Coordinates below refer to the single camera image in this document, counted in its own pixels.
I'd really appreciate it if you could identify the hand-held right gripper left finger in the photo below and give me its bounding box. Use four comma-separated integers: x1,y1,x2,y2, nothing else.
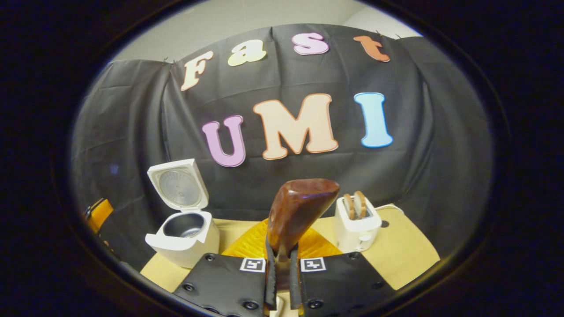
173,219,277,317

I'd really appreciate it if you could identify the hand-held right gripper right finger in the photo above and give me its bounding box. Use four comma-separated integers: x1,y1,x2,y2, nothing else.
289,229,397,317

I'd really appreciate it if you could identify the brown wooden spoon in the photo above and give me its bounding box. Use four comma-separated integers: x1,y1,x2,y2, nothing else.
267,178,341,291

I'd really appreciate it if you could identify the white rice cooker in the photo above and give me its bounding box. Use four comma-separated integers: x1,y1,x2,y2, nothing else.
145,158,220,269

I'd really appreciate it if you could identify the white toaster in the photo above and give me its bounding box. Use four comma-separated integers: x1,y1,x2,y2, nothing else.
334,196,382,254

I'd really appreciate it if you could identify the black backdrop cloth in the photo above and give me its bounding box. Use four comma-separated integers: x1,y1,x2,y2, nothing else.
70,23,494,265

